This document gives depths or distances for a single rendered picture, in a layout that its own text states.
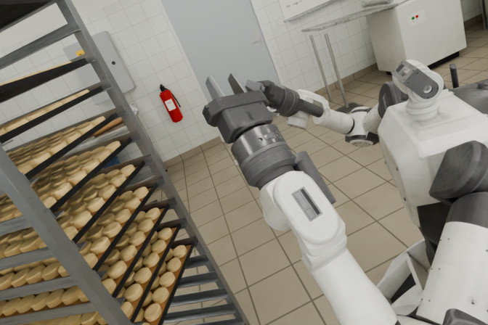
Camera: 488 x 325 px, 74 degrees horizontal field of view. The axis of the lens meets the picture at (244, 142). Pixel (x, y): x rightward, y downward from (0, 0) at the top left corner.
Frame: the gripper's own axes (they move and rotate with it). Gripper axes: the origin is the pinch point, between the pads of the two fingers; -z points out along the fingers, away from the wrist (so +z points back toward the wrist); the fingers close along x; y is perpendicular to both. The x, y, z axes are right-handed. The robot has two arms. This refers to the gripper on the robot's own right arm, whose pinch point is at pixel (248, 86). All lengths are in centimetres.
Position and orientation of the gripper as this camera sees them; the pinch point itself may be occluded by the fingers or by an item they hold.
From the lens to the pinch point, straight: 95.3
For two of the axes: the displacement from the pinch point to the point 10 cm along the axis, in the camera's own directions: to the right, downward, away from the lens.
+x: 6.1, 0.6, -7.9
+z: 7.7, 2.1, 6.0
